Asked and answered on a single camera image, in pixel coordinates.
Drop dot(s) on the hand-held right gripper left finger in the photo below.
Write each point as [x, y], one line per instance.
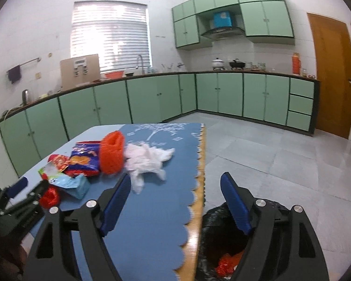
[117, 202]

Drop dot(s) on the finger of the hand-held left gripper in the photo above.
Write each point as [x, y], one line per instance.
[36, 191]
[17, 186]

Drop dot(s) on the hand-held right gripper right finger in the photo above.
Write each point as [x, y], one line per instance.
[237, 205]

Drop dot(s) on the small red foam net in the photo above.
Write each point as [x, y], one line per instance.
[50, 197]

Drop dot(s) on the green and white wrapper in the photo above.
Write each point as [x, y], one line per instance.
[48, 171]

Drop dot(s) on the black trash bag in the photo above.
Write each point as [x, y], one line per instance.
[213, 234]

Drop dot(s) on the red snack packet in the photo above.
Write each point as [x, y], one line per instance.
[60, 162]

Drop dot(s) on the light blue carton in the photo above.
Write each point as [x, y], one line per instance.
[79, 186]

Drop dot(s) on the orange foam fruit net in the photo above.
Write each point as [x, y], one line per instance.
[112, 155]

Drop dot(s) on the white plastic bag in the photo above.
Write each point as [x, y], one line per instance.
[143, 158]

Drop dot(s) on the blue snack packet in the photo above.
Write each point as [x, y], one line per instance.
[82, 161]

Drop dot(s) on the dark blue scalloped table mat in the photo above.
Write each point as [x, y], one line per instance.
[161, 210]

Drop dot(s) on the wooden table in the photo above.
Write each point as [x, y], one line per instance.
[193, 240]

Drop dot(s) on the orange plastic wrapper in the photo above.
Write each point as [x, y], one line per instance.
[226, 265]

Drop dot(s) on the green drawer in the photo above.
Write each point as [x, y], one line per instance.
[299, 121]
[302, 87]
[300, 104]

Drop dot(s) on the green base cabinets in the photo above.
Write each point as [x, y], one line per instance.
[152, 99]

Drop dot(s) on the dark towel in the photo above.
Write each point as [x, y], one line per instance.
[14, 74]

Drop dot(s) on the red basin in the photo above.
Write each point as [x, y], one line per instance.
[114, 74]

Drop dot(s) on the black bowl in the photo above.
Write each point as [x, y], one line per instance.
[130, 73]

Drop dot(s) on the black wok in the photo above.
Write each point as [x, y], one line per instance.
[237, 64]

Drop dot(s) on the white pot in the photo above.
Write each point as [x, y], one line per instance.
[218, 64]

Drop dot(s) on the metal faucet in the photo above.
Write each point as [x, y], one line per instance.
[140, 61]

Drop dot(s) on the orange thermos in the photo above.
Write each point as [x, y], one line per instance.
[295, 64]

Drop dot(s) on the wooden door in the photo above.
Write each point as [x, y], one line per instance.
[330, 79]

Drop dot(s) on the white window blind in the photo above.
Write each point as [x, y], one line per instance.
[111, 35]

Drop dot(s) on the range hood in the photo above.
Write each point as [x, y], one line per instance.
[222, 32]

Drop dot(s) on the blue box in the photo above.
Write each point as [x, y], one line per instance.
[222, 19]

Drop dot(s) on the metal towel rail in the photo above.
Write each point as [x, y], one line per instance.
[32, 61]

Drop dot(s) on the green wall cabinets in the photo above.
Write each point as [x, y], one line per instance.
[266, 17]

